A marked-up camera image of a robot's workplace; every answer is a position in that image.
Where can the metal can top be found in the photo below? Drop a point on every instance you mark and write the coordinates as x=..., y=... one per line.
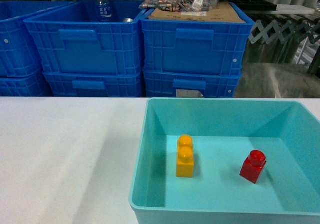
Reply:
x=127, y=20

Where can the cardboard sheet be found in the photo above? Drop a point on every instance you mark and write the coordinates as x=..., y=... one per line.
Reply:
x=223, y=12

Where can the blue crate lower right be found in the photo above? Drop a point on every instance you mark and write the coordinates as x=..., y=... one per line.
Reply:
x=166, y=84

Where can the teal plastic tray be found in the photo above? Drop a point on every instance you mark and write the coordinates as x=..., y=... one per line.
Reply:
x=224, y=132

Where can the blue crate lower left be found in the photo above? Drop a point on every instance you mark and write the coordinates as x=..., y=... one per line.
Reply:
x=34, y=85

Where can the blue crate upper middle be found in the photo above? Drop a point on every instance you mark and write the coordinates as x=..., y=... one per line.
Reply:
x=72, y=40

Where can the grey scissor lattice rack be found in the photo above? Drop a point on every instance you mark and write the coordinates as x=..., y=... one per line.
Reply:
x=284, y=31

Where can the blue crate upper left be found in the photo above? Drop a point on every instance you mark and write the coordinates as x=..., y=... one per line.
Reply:
x=19, y=56

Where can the blue crate lower middle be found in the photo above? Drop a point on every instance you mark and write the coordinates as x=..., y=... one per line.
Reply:
x=95, y=85

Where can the blue crate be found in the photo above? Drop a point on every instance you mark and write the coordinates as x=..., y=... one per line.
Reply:
x=95, y=85
x=166, y=84
x=34, y=85
x=19, y=56
x=72, y=40
x=211, y=44

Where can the yellow toy block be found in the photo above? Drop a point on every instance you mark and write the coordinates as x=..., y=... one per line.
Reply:
x=185, y=158

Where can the red toy block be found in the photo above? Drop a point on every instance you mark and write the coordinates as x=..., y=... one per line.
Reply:
x=253, y=166

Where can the clear water bottle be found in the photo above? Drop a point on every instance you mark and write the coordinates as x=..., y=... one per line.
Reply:
x=104, y=10

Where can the blue crate upper right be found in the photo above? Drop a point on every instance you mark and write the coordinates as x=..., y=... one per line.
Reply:
x=211, y=44

